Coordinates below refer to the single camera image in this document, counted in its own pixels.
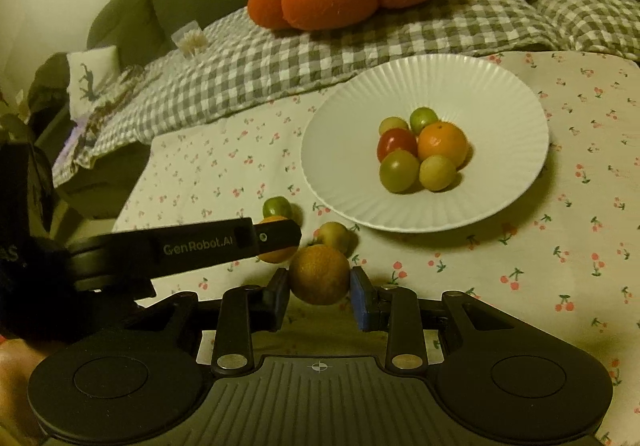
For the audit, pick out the small white printed pillow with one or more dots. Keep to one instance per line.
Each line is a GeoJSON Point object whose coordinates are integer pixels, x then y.
{"type": "Point", "coordinates": [92, 76]}

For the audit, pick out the large orange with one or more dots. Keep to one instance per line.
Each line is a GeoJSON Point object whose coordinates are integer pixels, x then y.
{"type": "Point", "coordinates": [442, 141]}

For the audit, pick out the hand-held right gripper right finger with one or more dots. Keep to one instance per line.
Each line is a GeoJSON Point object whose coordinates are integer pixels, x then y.
{"type": "Point", "coordinates": [360, 301]}

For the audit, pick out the grey checked blanket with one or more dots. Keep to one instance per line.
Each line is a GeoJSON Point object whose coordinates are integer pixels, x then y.
{"type": "Point", "coordinates": [250, 56]}

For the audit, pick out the yellow-green small tomato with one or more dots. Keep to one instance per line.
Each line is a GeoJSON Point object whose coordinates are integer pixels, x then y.
{"type": "Point", "coordinates": [398, 171]}
{"type": "Point", "coordinates": [334, 234]}

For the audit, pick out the floral print cloth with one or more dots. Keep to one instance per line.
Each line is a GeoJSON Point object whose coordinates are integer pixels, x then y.
{"type": "Point", "coordinates": [100, 121]}

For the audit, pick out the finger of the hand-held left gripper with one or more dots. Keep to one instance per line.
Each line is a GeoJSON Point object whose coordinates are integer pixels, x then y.
{"type": "Point", "coordinates": [200, 248]}

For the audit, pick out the cherry print tablecloth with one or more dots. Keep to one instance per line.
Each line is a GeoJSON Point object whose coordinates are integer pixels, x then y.
{"type": "Point", "coordinates": [550, 251]}

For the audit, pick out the white ribbed plate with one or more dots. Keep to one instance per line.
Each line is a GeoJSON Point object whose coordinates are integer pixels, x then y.
{"type": "Point", "coordinates": [475, 91]}

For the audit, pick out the green cherry tomato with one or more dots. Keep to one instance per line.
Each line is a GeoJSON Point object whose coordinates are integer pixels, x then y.
{"type": "Point", "coordinates": [276, 206]}
{"type": "Point", "coordinates": [424, 119]}

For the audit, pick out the pale yellow tomato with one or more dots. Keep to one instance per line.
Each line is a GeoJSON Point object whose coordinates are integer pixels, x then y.
{"type": "Point", "coordinates": [437, 173]}

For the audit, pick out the red tomato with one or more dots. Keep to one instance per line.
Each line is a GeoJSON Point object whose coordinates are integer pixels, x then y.
{"type": "Point", "coordinates": [396, 144]}

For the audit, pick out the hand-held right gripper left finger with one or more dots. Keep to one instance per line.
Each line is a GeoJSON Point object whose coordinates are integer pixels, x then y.
{"type": "Point", "coordinates": [277, 298]}

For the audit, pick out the small yellowish tomato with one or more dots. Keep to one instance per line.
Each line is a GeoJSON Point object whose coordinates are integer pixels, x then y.
{"type": "Point", "coordinates": [391, 125]}

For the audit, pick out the small brownish orange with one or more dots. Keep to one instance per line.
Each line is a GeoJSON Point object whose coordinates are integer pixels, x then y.
{"type": "Point", "coordinates": [277, 255]}
{"type": "Point", "coordinates": [320, 274]}

